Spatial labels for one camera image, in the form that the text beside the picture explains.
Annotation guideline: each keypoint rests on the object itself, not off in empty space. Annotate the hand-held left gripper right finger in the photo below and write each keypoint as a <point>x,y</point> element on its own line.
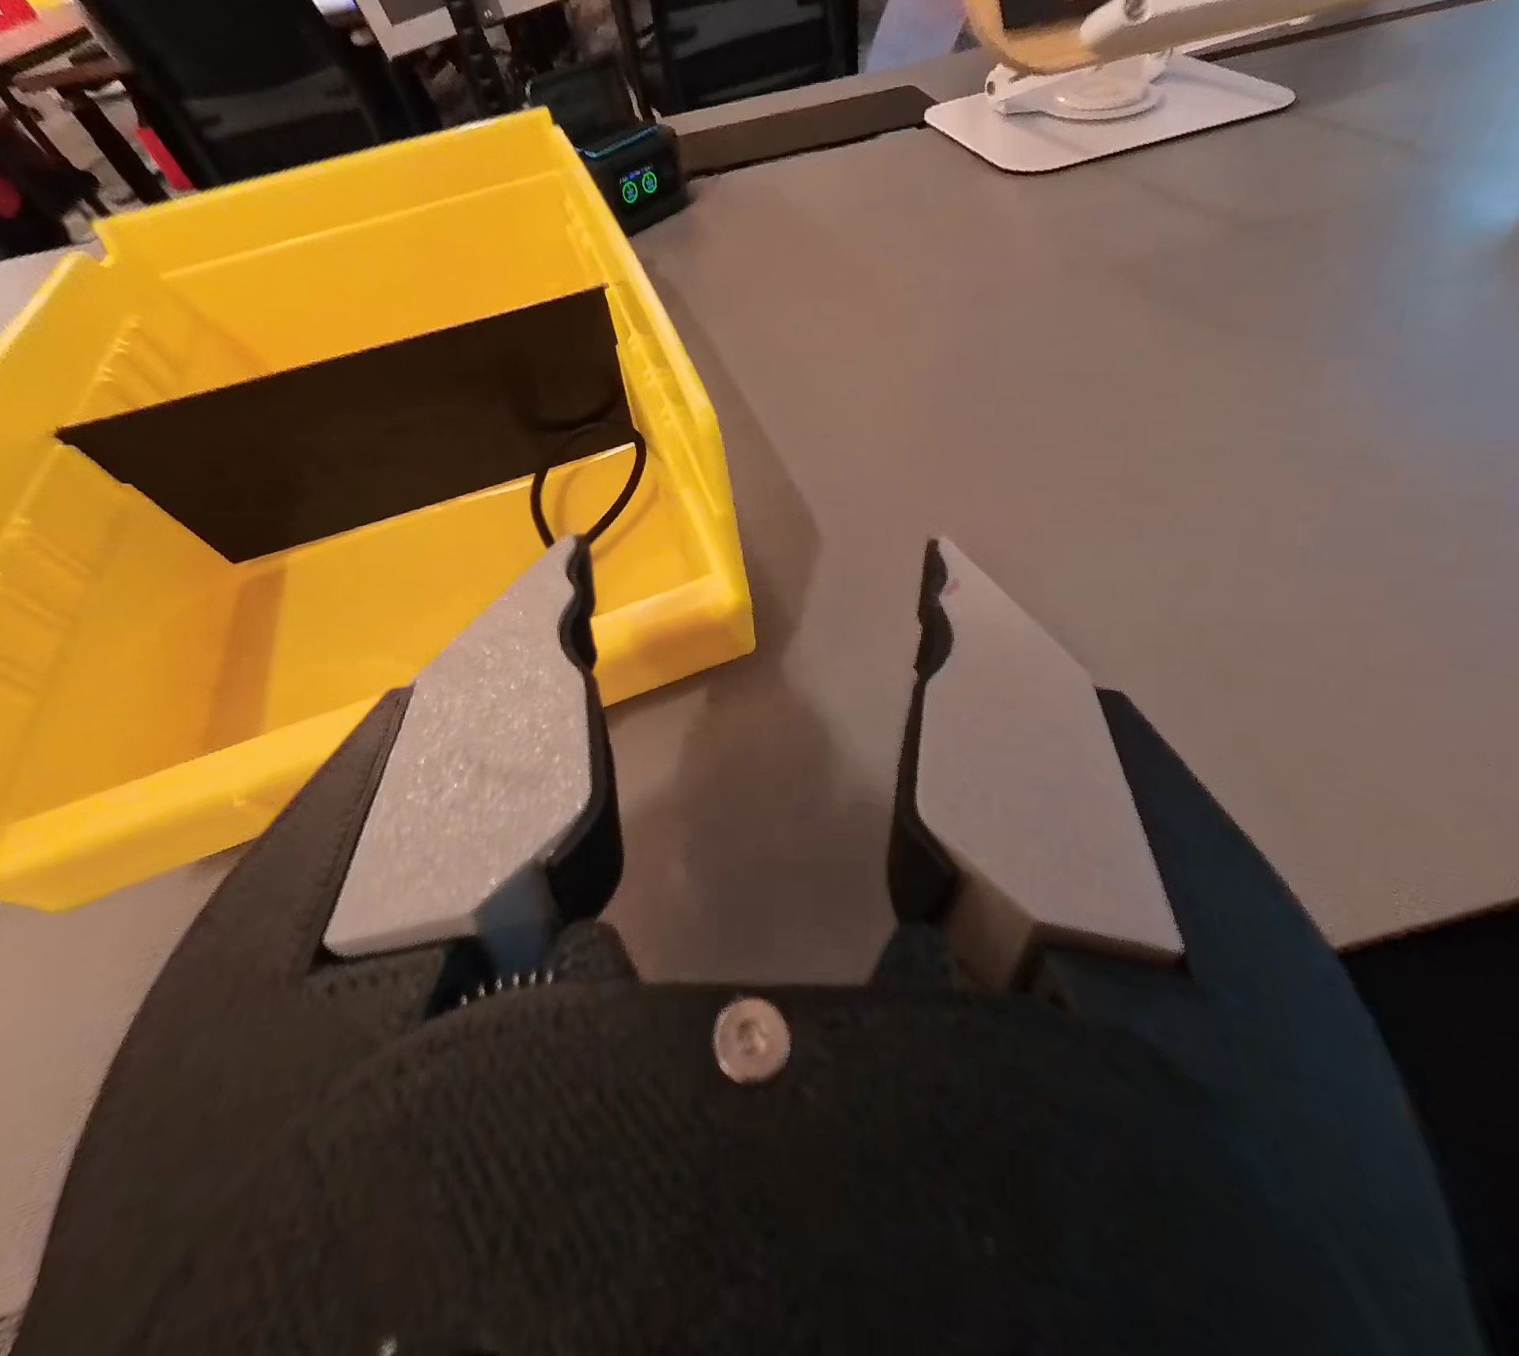
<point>1021,786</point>

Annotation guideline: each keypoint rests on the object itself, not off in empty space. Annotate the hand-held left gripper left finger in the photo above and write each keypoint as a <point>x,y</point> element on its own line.
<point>486,786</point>

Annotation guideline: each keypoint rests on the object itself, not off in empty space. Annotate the yellow plastic bin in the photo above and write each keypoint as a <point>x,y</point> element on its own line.
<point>355,228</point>

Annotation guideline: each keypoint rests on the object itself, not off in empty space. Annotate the black bin divider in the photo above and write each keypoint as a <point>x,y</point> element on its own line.
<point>355,430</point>

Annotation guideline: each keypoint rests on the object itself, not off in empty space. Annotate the black charger with green display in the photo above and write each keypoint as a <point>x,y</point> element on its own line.
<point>635,180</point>

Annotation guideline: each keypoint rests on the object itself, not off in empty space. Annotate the wooden table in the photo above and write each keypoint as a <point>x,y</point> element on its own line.
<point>59,61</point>

